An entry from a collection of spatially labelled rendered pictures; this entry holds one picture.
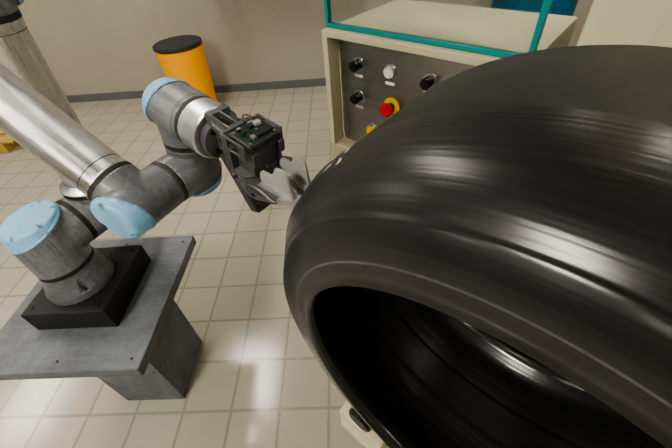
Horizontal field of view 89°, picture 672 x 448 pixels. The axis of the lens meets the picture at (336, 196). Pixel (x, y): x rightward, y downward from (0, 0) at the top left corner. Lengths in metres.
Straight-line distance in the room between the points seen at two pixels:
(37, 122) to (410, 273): 0.65
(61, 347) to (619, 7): 1.44
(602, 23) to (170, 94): 0.59
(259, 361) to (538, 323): 1.59
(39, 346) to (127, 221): 0.83
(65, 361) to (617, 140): 1.31
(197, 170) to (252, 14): 3.19
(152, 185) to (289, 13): 3.22
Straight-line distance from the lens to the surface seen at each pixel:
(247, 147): 0.48
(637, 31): 0.51
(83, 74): 4.73
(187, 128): 0.58
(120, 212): 0.63
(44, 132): 0.73
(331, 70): 1.09
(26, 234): 1.18
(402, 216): 0.21
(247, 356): 1.76
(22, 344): 1.46
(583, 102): 0.25
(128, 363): 1.22
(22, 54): 1.05
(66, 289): 1.29
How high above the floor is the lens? 1.54
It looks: 41 degrees down
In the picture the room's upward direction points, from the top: 5 degrees counter-clockwise
